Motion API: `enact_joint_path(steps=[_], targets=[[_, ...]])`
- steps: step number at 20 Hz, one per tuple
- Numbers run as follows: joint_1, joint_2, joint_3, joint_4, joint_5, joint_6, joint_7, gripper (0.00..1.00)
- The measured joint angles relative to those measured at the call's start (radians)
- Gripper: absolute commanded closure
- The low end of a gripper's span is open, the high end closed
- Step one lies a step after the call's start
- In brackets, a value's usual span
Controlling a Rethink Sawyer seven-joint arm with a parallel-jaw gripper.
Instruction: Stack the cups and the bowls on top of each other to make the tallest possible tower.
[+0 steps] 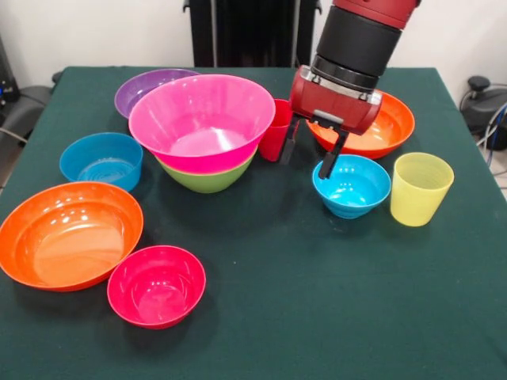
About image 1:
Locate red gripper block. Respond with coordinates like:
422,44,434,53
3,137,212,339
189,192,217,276
278,65,384,180

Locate small cyan bowl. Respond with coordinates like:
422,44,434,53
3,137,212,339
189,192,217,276
311,154,392,219

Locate yellow cup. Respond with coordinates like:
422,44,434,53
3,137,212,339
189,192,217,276
390,152,456,227

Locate large magenta bowl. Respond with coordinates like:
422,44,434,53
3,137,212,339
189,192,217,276
128,74,276,175

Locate red cup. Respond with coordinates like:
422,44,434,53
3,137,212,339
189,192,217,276
257,98,295,162

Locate orange bowl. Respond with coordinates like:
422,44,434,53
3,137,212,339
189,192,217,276
307,89,416,160
0,181,145,293

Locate green bowl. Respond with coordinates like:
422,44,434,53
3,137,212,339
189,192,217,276
154,150,258,194

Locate dark green table cloth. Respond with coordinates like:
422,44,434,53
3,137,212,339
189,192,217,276
0,65,507,380

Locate purple bowl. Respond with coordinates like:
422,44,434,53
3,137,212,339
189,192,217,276
113,67,201,120

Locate small crimson bowl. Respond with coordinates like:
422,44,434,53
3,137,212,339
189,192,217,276
106,245,207,330

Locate straight-sided blue bowl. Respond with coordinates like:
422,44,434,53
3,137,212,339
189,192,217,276
59,131,144,193

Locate black computer box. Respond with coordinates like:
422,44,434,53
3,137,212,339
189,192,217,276
0,33,20,108

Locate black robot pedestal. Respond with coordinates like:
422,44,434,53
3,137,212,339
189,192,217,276
182,0,330,68

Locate black pedestal foot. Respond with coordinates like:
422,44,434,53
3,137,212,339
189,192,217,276
458,75,507,134
11,83,55,138

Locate tangle of cables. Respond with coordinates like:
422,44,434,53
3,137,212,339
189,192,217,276
475,101,507,159

